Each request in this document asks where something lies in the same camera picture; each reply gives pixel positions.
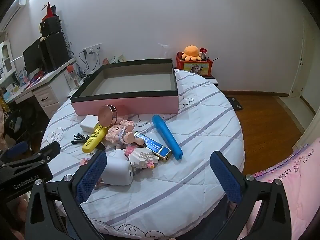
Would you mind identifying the black bathroom scale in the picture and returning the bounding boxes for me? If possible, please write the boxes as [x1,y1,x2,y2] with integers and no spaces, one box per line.
[229,97,243,112]

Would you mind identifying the blue highlighter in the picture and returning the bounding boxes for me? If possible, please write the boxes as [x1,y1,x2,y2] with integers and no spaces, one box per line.
[151,114,183,160]

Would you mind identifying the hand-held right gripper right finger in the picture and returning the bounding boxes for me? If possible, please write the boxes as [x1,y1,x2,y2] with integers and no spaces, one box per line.
[209,151,293,240]

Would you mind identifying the pink doll figure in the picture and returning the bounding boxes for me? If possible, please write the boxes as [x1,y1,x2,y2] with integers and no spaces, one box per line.
[104,119,137,150]

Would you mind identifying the white rounded charger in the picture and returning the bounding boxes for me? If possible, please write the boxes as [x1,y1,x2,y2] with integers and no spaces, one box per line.
[100,150,134,187]

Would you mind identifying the pink printed blanket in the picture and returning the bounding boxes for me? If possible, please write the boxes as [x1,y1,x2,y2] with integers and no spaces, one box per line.
[235,137,320,240]

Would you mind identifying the black hair clip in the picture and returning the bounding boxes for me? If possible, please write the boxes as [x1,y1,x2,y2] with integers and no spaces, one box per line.
[71,132,90,145]

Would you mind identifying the water bottle with orange lid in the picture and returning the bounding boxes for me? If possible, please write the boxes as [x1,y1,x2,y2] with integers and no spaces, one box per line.
[66,65,80,90]

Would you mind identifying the blue and gold packet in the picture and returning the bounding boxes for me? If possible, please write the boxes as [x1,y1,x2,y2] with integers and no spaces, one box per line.
[134,131,172,162]

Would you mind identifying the white glass door cabinet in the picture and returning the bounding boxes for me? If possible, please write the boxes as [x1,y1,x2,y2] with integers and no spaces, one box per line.
[0,32,15,85]

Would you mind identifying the rose gold round jar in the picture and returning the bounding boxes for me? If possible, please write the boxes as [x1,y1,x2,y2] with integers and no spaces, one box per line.
[98,104,130,128]

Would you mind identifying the orange octopus plush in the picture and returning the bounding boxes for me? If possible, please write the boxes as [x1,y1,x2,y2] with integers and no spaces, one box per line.
[181,45,202,61]

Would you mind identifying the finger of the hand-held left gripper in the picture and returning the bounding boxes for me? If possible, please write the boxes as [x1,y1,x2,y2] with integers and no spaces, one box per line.
[0,141,29,163]
[0,141,61,174]

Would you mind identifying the yellow highlighter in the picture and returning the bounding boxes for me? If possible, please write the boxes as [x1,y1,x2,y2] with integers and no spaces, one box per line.
[82,124,108,153]

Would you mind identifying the white wall socket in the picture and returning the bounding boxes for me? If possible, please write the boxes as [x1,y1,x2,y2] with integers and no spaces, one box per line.
[82,44,102,55]

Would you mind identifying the black power cables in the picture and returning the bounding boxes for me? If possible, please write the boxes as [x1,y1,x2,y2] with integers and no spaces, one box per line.
[79,50,100,79]

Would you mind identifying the black office chair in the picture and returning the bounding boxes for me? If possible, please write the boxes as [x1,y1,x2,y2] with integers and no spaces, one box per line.
[5,100,43,145]

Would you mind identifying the black computer tower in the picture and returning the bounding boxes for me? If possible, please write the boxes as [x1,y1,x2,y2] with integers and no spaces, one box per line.
[40,32,69,72]

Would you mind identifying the red pointed object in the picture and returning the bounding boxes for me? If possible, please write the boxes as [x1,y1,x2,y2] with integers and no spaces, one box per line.
[41,2,57,20]

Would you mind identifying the white door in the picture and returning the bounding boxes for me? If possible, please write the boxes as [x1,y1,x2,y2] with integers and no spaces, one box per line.
[290,15,320,98]

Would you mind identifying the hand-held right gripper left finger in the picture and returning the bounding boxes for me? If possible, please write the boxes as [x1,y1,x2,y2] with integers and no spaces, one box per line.
[25,150,108,240]

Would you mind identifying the black computer monitor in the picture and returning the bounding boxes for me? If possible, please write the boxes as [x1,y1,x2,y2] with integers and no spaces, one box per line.
[22,37,47,77]

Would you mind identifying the pink box with black rim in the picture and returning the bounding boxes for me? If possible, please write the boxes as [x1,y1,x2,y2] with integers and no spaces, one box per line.
[70,58,178,117]

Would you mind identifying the white desk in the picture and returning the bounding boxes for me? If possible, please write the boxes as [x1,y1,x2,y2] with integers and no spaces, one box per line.
[5,57,77,120]

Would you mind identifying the white rectangular block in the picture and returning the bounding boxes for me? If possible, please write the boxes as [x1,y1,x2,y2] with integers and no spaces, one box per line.
[80,115,99,133]

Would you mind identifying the white air conditioner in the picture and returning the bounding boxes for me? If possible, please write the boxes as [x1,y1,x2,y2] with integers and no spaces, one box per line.
[0,0,28,30]

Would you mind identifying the red storage crate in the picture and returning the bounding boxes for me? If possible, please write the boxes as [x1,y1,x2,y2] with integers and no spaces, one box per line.
[176,52,213,77]

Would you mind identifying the white nightstand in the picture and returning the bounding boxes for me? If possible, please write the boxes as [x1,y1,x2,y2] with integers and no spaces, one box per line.
[67,79,87,98]

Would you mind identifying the dark headboard shelf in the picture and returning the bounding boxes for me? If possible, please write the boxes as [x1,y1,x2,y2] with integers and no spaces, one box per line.
[207,75,220,88]

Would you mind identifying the white building block figure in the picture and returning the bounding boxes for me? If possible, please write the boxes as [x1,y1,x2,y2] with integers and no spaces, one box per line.
[124,145,160,173]

